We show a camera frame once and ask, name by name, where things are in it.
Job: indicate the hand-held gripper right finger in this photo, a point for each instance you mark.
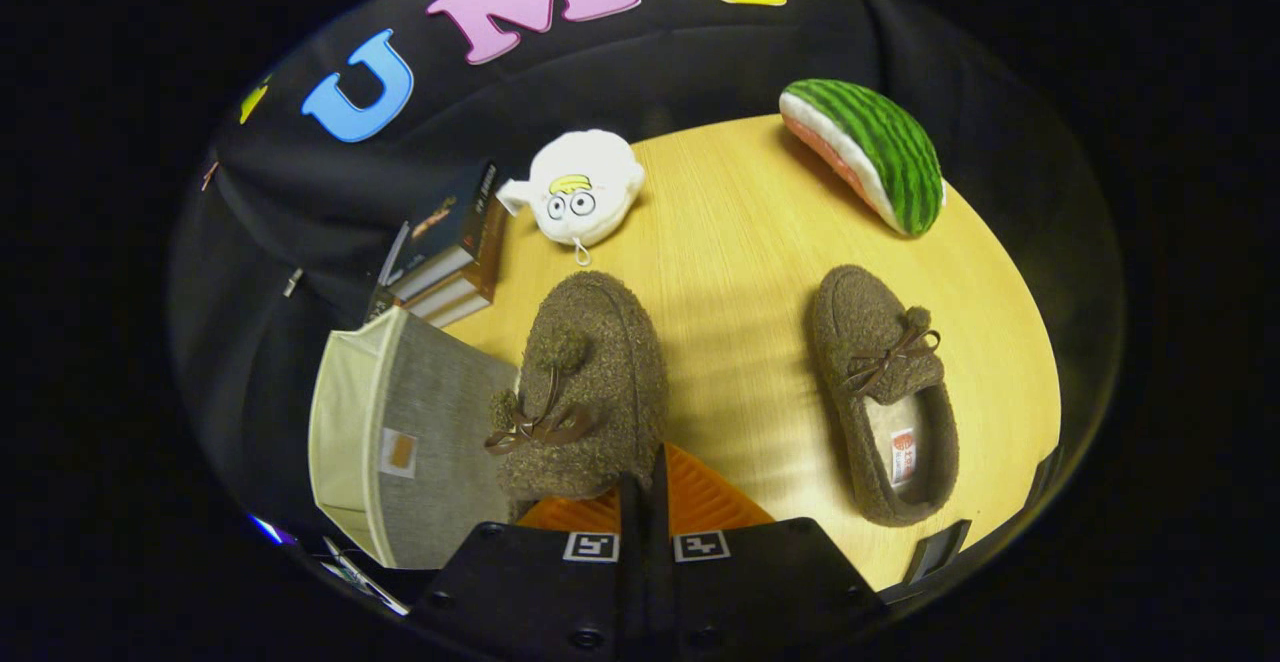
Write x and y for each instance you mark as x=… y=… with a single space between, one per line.
x=662 y=582

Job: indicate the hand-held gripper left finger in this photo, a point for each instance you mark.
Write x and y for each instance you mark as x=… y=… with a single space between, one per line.
x=632 y=582

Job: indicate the brown fuzzy moccasin shoe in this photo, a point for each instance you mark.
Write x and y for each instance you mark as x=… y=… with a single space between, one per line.
x=600 y=342
x=860 y=322

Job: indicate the grey fabric storage box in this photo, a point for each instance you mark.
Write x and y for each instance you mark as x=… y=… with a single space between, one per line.
x=440 y=412

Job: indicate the dark grey bar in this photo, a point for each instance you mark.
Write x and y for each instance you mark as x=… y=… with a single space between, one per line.
x=940 y=549

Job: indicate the brown cover book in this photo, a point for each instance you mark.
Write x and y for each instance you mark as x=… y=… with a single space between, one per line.
x=490 y=252
x=455 y=307

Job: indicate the lit monitor screen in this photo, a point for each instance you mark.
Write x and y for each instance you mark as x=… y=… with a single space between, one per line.
x=268 y=529

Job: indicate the black hardcover book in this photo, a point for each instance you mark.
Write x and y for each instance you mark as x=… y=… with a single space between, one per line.
x=450 y=222

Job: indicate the white cartoon face plush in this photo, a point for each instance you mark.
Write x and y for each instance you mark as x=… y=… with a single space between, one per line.
x=590 y=162

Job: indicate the watermelon slice plush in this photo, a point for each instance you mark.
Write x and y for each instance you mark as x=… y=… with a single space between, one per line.
x=880 y=142

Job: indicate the black backdrop cloth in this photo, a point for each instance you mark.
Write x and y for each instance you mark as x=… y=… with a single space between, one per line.
x=650 y=72

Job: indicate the wooden clothespin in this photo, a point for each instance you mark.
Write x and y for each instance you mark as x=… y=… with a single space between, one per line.
x=209 y=175

